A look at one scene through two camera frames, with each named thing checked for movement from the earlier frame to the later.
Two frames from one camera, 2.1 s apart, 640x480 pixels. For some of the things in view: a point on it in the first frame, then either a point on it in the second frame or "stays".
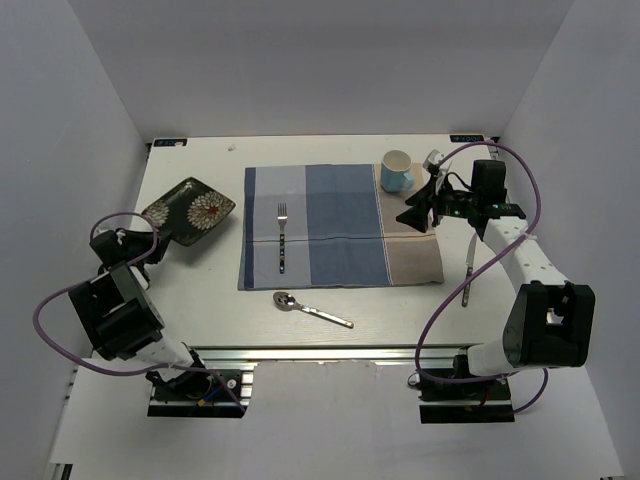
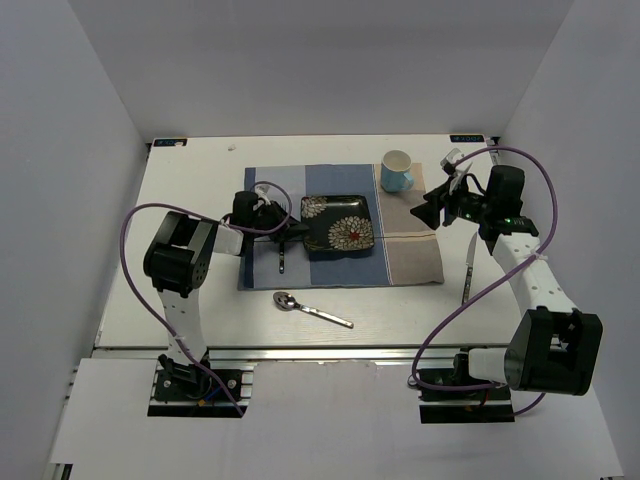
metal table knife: (469, 268) stays
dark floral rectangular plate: (189, 211) to (336, 223)
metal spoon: (286, 302) stays
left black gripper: (145, 237) to (292, 229)
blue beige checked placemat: (324, 226) stays
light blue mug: (394, 165) stays
